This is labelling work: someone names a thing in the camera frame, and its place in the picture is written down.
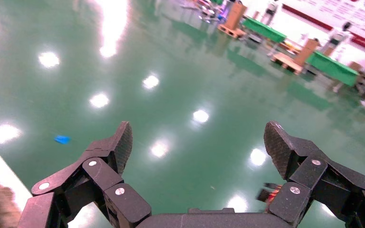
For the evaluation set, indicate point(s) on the tall brown cardboard box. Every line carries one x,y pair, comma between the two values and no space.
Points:
236,14
307,52

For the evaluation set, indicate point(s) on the small blue floor object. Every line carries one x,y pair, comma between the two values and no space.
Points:
62,139

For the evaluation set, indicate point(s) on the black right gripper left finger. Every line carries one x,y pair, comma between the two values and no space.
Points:
94,185

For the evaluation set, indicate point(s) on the wooden pallet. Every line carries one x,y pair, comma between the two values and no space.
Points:
231,31
286,63

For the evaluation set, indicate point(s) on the green covered table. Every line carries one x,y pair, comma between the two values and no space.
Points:
332,67
264,30

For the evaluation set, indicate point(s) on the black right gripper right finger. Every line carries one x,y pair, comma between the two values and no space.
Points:
321,185

